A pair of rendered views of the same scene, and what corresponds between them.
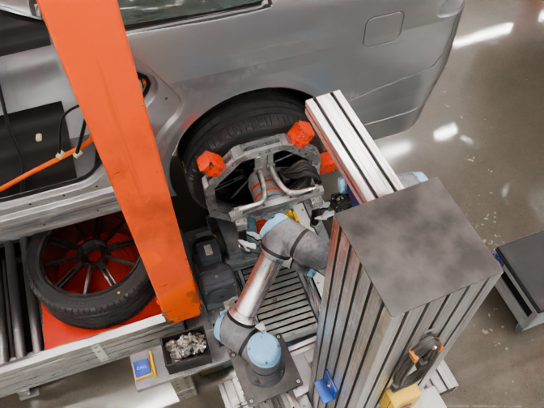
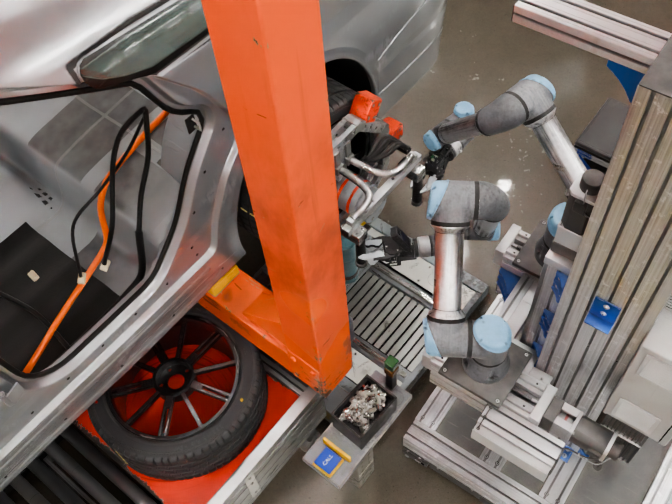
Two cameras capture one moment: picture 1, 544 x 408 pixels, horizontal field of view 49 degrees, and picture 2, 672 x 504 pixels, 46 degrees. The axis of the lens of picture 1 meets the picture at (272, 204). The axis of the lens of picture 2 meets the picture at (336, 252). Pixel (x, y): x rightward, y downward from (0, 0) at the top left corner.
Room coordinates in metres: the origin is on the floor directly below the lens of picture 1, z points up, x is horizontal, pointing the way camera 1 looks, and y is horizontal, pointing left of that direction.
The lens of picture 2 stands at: (0.00, 0.93, 3.19)
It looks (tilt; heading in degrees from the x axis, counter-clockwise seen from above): 57 degrees down; 332
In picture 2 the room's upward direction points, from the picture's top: 6 degrees counter-clockwise
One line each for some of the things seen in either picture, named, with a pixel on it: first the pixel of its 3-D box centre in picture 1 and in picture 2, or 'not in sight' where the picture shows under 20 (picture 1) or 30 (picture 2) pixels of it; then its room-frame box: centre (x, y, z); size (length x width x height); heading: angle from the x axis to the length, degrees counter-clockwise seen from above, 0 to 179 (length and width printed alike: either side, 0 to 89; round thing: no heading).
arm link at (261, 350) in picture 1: (262, 351); (488, 338); (0.73, 0.04, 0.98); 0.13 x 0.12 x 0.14; 53
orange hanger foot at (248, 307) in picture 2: not in sight; (248, 298); (1.45, 0.53, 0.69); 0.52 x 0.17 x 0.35; 18
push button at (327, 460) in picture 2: (142, 367); (328, 461); (0.85, 0.59, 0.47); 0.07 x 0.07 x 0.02; 18
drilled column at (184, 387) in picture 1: (180, 376); (355, 454); (0.90, 0.46, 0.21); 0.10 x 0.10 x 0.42; 18
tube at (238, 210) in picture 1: (248, 185); (345, 188); (1.44, 0.10, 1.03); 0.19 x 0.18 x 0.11; 18
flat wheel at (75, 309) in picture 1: (97, 260); (179, 386); (1.44, 0.90, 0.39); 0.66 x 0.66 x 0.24
